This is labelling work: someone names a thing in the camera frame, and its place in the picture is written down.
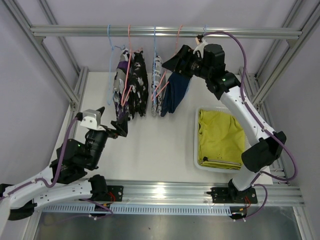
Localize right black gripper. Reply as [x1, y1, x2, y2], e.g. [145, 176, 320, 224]
[161, 45, 211, 81]

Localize navy blue trousers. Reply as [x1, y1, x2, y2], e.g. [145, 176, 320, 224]
[160, 72, 190, 117]

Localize pink wire hanger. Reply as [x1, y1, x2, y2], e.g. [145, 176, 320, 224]
[156, 24, 183, 97]
[120, 24, 143, 107]

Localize yellow-green trousers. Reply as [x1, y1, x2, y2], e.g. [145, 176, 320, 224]
[197, 108, 246, 171]

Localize light blue wire hanger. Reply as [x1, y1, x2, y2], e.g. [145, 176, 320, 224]
[106, 24, 126, 106]
[185, 24, 208, 95]

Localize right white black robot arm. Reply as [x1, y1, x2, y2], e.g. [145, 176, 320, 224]
[162, 43, 287, 203]

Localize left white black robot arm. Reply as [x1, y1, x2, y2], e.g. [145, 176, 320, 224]
[0, 107, 129, 221]

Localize white newspaper print trousers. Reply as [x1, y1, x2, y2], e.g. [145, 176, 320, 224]
[151, 55, 166, 116]

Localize purple grey patterned trousers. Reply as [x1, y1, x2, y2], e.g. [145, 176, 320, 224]
[113, 48, 130, 120]

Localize black white floral trousers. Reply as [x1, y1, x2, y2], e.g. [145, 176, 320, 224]
[128, 50, 149, 120]

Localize white plastic basket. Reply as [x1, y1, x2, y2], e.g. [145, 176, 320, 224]
[193, 105, 251, 175]

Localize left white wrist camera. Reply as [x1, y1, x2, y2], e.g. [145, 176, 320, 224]
[80, 109, 104, 131]

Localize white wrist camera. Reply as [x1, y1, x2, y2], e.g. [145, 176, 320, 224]
[193, 34, 208, 57]
[80, 109, 104, 131]

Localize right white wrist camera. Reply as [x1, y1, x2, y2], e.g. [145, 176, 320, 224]
[193, 34, 208, 57]

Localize aluminium frame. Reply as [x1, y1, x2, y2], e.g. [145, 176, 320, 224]
[0, 1, 320, 192]

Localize aluminium hanging rail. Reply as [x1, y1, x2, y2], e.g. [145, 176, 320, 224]
[30, 25, 303, 40]

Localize slotted cable duct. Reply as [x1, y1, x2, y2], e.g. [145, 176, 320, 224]
[42, 202, 245, 216]

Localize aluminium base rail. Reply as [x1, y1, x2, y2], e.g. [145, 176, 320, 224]
[31, 178, 305, 206]

